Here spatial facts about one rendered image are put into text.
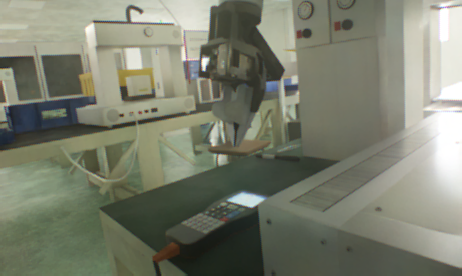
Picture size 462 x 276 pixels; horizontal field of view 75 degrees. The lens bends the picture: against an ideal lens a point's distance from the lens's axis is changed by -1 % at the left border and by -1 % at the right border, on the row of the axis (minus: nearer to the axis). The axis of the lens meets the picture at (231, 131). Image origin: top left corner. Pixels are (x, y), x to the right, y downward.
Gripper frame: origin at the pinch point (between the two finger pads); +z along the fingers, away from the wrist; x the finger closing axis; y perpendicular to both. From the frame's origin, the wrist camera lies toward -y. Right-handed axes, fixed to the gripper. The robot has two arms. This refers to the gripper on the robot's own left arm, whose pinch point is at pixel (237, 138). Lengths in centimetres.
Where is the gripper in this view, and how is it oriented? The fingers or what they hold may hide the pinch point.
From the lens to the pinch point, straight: 51.2
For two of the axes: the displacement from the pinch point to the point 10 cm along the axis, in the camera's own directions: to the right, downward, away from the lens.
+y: -6.9, -0.6, -7.2
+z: -0.8, 10.0, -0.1
